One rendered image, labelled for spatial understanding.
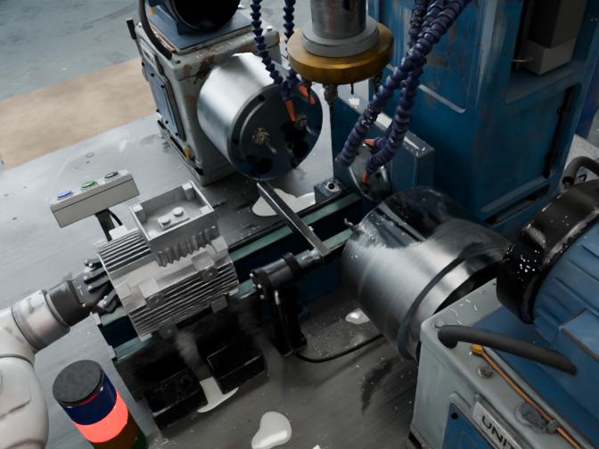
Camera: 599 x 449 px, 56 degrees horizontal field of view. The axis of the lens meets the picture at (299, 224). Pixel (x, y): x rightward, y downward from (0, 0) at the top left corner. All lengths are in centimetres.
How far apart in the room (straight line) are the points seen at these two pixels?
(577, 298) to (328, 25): 56
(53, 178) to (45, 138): 151
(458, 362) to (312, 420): 43
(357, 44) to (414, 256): 35
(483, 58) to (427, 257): 36
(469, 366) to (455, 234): 22
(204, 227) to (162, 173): 69
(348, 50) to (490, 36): 23
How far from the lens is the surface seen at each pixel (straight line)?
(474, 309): 80
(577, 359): 62
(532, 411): 72
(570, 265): 63
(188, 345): 113
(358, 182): 126
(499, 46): 101
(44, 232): 163
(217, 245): 100
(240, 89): 126
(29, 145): 329
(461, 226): 90
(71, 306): 103
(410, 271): 86
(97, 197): 122
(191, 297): 103
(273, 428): 111
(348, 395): 113
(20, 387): 94
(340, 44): 95
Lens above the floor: 179
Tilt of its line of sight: 44 degrees down
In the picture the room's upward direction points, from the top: 7 degrees counter-clockwise
